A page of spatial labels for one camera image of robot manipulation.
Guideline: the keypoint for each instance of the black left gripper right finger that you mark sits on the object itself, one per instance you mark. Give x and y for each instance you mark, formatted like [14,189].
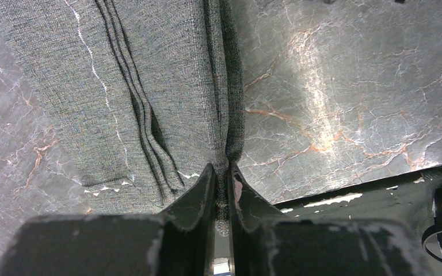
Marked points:
[252,243]

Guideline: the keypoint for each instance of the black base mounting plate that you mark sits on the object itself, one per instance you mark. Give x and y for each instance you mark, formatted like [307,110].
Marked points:
[413,199]

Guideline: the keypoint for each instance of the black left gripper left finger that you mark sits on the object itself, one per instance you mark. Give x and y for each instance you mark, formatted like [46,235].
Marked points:
[188,236]

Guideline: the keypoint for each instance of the grey cloth napkin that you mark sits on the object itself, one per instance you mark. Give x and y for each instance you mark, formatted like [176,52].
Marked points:
[142,94]

